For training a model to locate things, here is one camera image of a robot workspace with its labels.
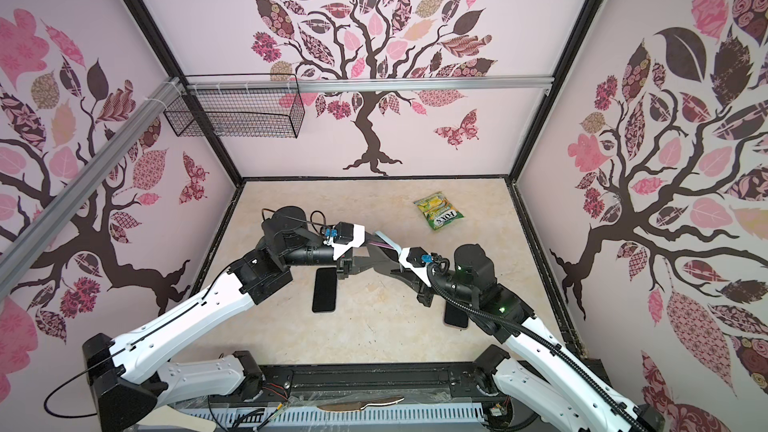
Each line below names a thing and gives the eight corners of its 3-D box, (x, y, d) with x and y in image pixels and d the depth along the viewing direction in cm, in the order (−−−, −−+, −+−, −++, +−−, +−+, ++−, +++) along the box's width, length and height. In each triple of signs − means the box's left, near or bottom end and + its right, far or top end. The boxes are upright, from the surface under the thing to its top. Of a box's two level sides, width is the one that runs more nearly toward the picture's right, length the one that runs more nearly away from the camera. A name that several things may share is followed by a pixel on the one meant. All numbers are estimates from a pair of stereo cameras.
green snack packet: (436, 231, 106) (437, 227, 104) (414, 206, 113) (415, 201, 111) (461, 218, 110) (462, 214, 107) (438, 195, 117) (439, 190, 115)
